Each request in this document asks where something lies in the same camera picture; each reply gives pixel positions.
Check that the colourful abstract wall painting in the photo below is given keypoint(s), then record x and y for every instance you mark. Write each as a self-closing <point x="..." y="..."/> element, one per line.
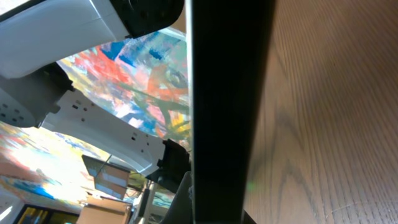
<point x="141" y="81"/>

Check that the brown cardboard boxes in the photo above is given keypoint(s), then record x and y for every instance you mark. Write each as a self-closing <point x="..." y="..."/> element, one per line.
<point x="110" y="208"/>

